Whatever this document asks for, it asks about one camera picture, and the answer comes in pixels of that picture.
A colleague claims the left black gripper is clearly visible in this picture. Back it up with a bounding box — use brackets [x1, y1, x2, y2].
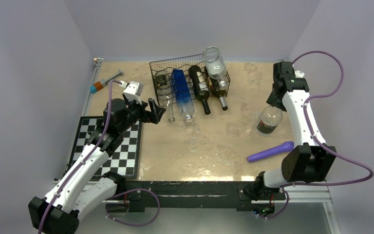
[117, 97, 165, 134]

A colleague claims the clear glass bottle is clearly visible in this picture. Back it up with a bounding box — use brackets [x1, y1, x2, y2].
[154, 71, 175, 123]

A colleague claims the dark wine bottle Negroamaro label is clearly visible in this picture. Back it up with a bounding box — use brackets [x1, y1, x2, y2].
[188, 65, 211, 115]

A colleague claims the olive wine bottle brown label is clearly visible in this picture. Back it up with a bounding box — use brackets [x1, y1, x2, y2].
[204, 68, 228, 111]

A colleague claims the clear bottle silver cap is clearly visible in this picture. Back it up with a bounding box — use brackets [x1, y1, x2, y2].
[256, 106, 282, 135]
[202, 46, 228, 90]

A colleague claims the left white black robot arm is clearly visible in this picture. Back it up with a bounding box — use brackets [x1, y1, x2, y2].
[28, 98, 166, 234]

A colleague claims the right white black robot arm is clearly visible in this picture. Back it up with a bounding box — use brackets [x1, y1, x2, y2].
[249, 61, 336, 200]

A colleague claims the black white chessboard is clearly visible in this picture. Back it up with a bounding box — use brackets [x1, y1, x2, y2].
[65, 116, 142, 181]

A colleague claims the purple plastic microphone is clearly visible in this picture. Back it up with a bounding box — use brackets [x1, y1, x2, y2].
[246, 141, 294, 163]

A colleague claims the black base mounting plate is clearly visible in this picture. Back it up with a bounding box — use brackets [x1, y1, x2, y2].
[106, 181, 286, 212]

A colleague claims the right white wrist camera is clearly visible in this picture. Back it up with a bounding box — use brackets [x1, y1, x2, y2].
[294, 69, 305, 78]

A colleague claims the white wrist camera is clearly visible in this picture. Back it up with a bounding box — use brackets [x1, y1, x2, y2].
[294, 69, 305, 78]
[120, 81, 144, 104]

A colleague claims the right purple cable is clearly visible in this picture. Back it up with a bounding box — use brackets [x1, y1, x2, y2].
[258, 50, 374, 221]

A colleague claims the purple cable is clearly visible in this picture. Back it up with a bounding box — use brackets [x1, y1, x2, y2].
[258, 50, 374, 221]
[37, 80, 161, 234]

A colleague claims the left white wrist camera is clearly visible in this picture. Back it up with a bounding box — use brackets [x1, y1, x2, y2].
[120, 81, 144, 104]

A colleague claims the black wire wine rack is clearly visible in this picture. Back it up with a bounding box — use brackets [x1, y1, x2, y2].
[149, 54, 230, 115]

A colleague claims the orange blue handled tool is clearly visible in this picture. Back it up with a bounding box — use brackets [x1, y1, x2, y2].
[90, 70, 124, 94]

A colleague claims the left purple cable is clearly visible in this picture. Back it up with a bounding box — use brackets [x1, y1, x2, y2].
[37, 80, 161, 234]

